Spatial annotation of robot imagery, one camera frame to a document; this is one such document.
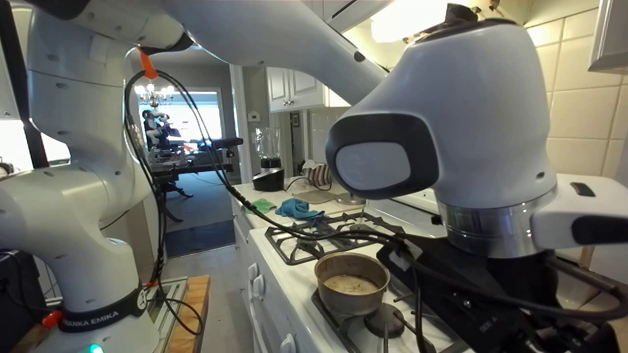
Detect striped oven mitt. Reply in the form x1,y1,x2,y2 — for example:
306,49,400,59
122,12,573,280
305,164,335,190

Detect window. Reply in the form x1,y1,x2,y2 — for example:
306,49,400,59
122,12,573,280
166,90,224,144

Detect grey wall cabinet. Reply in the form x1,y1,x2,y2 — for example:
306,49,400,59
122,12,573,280
588,0,628,75

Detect black blender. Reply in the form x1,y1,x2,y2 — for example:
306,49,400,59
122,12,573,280
252,127,286,192

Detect blue cloth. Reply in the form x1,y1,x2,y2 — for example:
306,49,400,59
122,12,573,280
275,198,325,220

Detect chandelier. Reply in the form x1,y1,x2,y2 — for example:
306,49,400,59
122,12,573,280
134,82,176,108

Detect white wall cabinets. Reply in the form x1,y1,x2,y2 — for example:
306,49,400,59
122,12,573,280
266,67,352,113

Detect dark dining table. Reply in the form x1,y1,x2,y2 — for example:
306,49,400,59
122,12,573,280
146,136,242,222

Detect camera on mount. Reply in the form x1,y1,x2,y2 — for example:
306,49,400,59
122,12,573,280
210,137,244,165

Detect beige cutting board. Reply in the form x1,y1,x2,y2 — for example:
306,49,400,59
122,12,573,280
293,189,340,204

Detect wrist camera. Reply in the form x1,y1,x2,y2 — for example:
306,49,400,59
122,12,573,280
376,233,528,353

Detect white gas stove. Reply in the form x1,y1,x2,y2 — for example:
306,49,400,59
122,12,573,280
247,188,628,353

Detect range hood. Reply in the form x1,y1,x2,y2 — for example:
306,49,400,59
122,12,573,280
321,0,452,44

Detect green cloth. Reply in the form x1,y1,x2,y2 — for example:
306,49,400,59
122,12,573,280
245,198,278,215

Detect blue rug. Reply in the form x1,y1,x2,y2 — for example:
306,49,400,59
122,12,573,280
164,219,236,258

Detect black burner grate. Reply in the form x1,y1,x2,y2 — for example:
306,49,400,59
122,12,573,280
265,212,409,266
311,286,464,353

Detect metal pot with food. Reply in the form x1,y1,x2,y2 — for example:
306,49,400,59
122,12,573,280
314,252,392,316

